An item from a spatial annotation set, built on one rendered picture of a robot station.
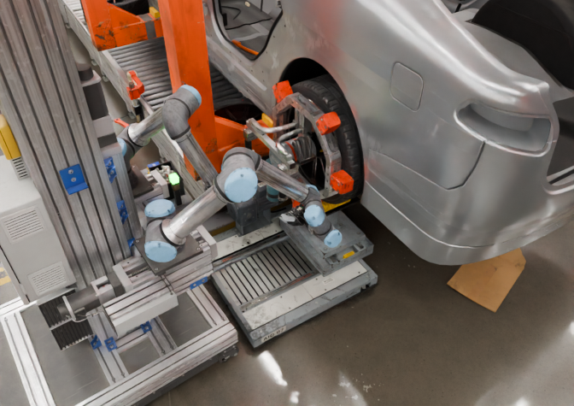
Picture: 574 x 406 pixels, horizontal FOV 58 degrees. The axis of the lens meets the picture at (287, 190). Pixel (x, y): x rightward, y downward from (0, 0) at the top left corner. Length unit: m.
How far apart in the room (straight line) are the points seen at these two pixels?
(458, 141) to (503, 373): 1.48
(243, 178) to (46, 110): 0.68
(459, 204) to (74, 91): 1.42
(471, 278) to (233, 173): 1.93
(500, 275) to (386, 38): 1.84
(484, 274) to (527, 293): 0.25
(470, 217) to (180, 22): 1.53
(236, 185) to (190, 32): 1.01
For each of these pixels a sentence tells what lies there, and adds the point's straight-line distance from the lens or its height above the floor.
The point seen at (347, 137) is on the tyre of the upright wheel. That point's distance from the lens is 2.43.
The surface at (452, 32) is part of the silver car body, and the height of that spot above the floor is 1.69.
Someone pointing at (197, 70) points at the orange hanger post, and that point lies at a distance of 2.68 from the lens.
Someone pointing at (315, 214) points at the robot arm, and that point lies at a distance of 2.02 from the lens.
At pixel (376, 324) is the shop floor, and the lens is 3.01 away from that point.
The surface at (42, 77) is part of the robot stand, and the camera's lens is 1.85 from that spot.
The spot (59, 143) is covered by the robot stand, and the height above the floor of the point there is 1.38.
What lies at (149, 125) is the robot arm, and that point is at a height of 1.13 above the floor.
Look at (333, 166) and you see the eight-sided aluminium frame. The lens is 2.46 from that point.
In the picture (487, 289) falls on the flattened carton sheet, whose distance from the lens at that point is 3.32.
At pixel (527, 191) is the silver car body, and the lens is 2.03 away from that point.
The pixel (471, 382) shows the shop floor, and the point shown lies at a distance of 2.94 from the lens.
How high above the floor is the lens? 2.44
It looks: 41 degrees down
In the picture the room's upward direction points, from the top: straight up
